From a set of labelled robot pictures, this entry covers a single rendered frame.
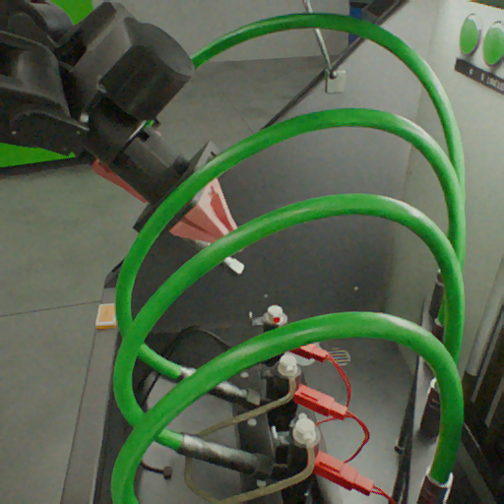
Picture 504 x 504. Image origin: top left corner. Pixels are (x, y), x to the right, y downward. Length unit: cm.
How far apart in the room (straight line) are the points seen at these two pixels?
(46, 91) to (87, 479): 44
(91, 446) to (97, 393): 9
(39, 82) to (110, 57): 6
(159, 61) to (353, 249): 61
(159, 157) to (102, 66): 9
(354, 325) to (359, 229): 66
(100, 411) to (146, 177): 37
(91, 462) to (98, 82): 45
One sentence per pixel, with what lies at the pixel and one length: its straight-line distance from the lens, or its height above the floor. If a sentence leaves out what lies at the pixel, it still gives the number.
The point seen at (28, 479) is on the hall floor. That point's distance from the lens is 191.
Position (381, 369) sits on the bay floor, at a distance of 94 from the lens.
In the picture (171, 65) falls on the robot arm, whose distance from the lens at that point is 44.
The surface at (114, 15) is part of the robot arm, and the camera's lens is 66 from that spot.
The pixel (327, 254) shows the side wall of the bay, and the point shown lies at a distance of 93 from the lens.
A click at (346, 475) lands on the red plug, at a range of 49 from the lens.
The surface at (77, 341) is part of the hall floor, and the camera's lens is 231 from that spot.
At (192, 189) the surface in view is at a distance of 39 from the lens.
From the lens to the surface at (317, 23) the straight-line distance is 51.
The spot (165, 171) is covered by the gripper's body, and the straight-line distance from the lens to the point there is 47.
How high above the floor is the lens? 149
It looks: 33 degrees down
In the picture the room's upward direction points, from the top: straight up
